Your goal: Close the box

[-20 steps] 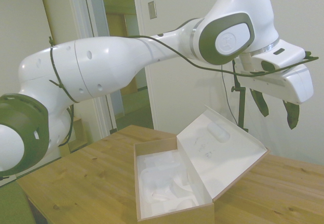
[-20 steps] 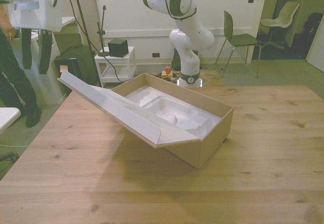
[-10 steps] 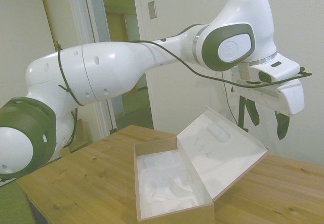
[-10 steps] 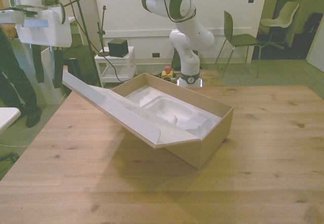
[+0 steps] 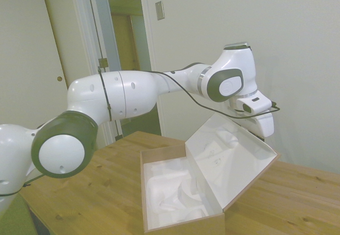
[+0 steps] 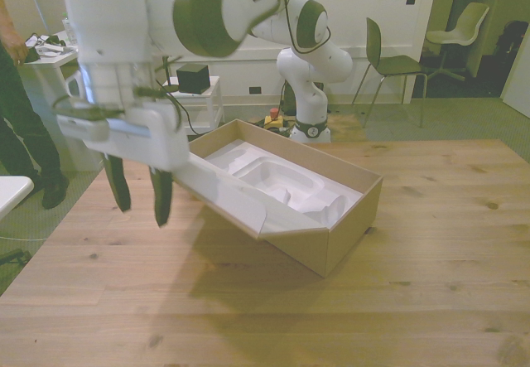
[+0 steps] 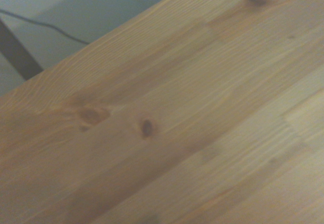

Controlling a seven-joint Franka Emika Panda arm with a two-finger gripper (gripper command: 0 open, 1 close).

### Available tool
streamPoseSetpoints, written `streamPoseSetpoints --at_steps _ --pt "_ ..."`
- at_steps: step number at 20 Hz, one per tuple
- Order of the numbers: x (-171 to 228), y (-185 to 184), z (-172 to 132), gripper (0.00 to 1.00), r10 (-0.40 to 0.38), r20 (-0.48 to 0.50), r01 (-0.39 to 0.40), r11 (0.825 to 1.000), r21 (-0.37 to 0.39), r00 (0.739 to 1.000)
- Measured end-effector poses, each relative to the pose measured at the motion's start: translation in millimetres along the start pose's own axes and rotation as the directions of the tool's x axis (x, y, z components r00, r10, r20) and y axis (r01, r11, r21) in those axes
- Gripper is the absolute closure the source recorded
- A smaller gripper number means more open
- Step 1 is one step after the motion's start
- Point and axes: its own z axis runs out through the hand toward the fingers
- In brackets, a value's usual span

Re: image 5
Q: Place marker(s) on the brown cardboard box white inside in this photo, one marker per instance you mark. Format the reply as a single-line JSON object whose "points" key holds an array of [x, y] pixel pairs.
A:
{"points": [[183, 223]]}

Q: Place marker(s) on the grey wall switch plate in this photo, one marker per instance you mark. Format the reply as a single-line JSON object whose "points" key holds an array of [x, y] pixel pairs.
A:
{"points": [[159, 10]]}

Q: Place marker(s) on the brass door hinge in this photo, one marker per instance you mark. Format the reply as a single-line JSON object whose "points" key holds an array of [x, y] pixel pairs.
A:
{"points": [[103, 62]]}

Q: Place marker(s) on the green chair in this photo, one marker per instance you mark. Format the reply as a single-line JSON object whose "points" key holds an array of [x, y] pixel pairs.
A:
{"points": [[13, 216]]}

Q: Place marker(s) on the white foam box insert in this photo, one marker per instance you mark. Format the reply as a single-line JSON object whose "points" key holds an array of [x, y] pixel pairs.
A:
{"points": [[164, 190]]}

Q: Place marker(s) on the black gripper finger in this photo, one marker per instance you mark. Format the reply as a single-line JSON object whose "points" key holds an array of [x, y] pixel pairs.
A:
{"points": [[262, 139]]}

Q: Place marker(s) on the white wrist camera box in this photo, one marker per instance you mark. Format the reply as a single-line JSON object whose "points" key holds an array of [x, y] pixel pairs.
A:
{"points": [[259, 104]]}

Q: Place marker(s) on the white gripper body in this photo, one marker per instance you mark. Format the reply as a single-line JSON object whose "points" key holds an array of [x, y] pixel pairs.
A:
{"points": [[265, 125]]}

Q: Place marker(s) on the white door frame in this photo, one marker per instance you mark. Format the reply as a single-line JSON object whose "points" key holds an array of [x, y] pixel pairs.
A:
{"points": [[148, 33]]}

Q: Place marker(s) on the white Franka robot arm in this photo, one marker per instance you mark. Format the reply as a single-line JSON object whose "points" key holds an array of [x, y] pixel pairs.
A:
{"points": [[132, 91]]}

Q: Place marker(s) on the white room door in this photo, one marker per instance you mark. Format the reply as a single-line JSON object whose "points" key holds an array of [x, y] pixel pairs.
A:
{"points": [[61, 33]]}

